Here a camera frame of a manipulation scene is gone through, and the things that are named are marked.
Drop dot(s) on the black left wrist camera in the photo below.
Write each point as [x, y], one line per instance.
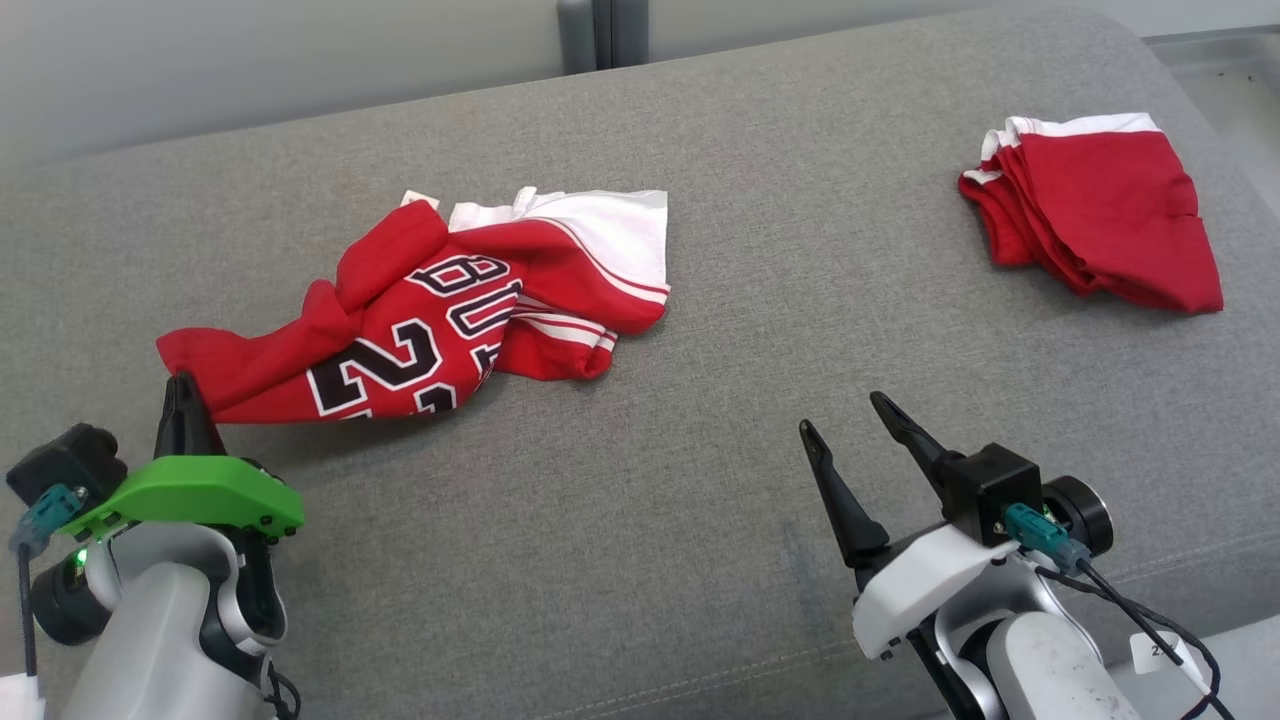
[65, 460]

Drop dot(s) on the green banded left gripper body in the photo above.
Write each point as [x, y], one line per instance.
[190, 490]

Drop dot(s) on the red shorts with white stripes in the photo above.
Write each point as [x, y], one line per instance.
[1110, 210]

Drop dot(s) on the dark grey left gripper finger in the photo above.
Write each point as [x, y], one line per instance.
[175, 425]
[203, 435]

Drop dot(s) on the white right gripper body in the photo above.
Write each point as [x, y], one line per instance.
[920, 580]

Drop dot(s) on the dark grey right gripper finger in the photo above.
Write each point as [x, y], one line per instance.
[915, 435]
[845, 500]

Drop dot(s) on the red jersey with white sleeves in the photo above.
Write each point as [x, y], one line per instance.
[400, 330]

